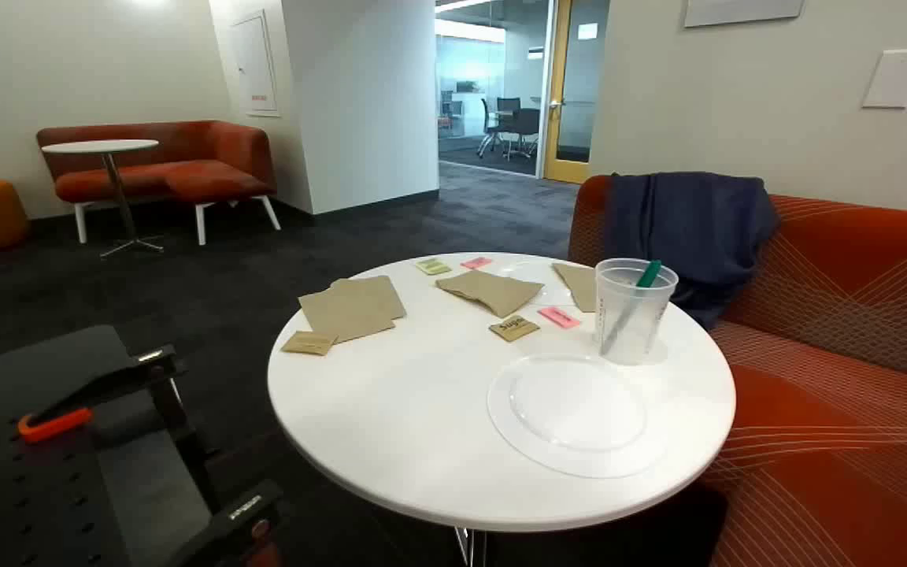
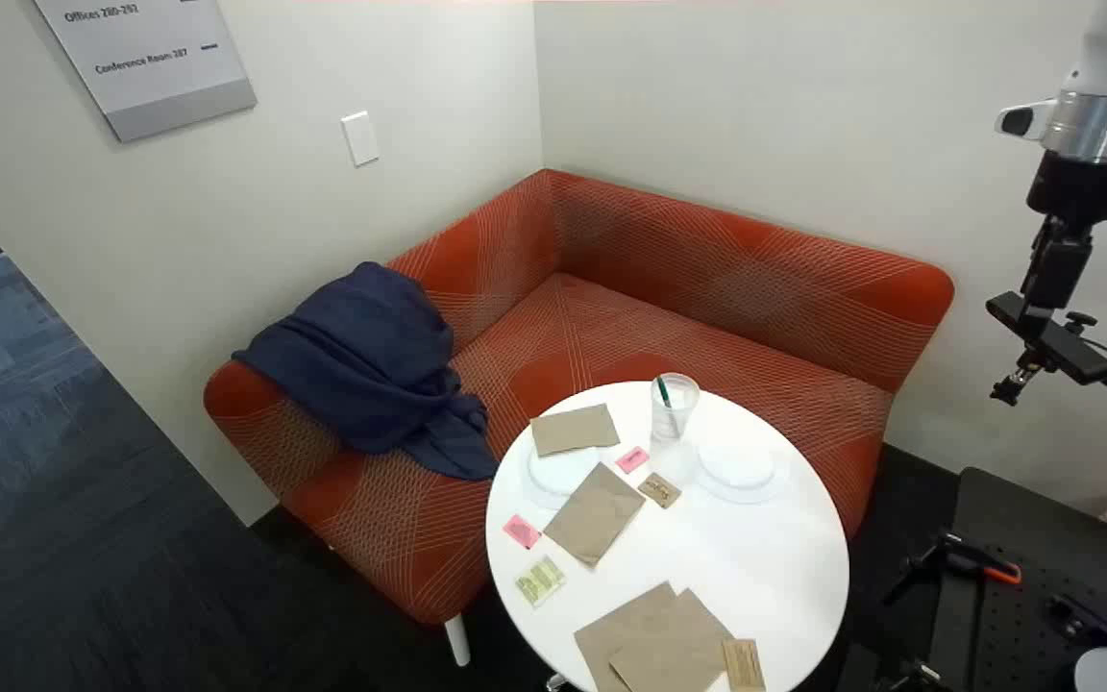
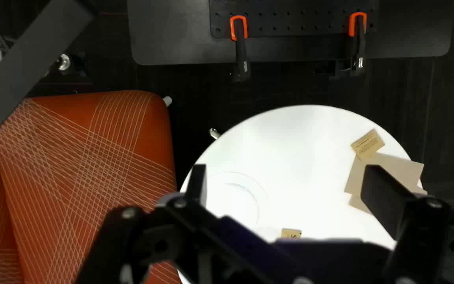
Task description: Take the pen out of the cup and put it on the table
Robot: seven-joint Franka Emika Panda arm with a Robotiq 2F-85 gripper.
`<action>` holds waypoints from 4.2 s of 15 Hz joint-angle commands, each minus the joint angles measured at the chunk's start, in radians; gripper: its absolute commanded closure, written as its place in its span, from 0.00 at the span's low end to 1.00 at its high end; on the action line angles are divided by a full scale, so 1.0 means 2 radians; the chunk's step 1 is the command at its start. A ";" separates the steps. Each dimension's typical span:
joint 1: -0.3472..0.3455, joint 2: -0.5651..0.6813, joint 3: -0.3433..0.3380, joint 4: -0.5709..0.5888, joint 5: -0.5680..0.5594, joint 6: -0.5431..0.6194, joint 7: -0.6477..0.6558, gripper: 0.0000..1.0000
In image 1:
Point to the clear plastic measuring cup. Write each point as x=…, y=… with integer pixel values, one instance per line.
x=631, y=326

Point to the yellow sweetener packets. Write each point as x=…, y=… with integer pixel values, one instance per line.
x=431, y=270

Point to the pink sweetener packet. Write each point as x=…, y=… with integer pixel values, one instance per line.
x=560, y=315
x=478, y=262

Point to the small brown cardboard square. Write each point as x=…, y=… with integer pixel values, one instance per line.
x=490, y=291

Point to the large brown paper napkin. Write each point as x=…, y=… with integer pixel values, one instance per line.
x=385, y=294

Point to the brown sugar packet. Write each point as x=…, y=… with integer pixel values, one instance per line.
x=515, y=328

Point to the large brown cardboard square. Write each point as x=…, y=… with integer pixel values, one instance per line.
x=343, y=315

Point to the small brown paper napkin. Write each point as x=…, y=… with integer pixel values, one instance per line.
x=307, y=342

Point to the black office chairs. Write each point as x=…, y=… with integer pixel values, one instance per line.
x=518, y=122

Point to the wooden framed glass door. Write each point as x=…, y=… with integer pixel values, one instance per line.
x=555, y=97

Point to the dark blue jacket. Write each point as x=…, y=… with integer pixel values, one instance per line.
x=692, y=226

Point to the orange bench sofa white legs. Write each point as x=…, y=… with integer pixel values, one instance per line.
x=202, y=168

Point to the small round white side table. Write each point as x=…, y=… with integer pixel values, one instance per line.
x=101, y=146

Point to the orange patterned sofa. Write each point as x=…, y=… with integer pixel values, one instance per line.
x=852, y=347

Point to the black perforated robot table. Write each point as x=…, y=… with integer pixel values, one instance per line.
x=23, y=493

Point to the white wall panel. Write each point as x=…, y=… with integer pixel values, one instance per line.
x=254, y=64

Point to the grey wall sign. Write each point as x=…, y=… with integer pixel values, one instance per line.
x=741, y=10

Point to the white wall plate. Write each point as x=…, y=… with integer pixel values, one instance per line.
x=897, y=76

